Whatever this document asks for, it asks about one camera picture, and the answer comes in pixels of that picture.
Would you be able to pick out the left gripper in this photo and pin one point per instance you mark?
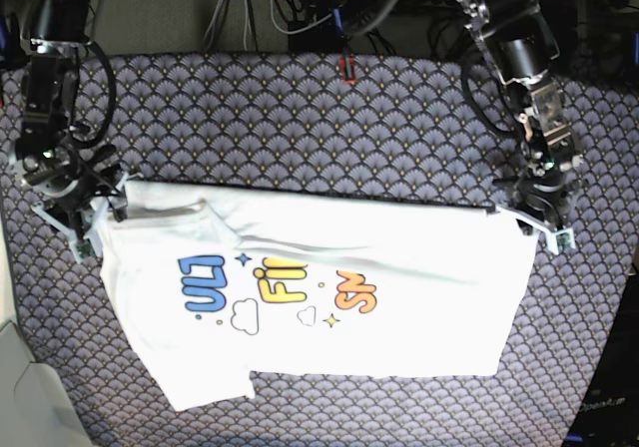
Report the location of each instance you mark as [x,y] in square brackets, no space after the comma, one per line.
[546,202]

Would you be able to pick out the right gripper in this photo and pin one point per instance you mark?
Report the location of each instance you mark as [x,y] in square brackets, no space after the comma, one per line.
[74,192]

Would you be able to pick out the white printed T-shirt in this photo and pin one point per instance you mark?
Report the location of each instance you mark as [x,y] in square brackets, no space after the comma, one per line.
[212,284]

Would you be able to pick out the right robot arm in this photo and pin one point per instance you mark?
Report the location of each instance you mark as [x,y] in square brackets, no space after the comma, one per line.
[66,102]

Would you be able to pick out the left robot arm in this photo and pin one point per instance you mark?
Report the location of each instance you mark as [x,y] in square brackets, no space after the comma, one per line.
[529,68]

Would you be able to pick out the patterned grey table cloth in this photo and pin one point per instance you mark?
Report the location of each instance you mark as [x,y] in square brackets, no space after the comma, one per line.
[554,347]

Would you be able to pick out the red clamp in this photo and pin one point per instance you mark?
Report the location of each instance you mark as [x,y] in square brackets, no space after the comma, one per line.
[347,68]

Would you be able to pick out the black OpenArm box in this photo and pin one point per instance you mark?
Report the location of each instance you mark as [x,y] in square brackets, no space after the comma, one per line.
[608,415]

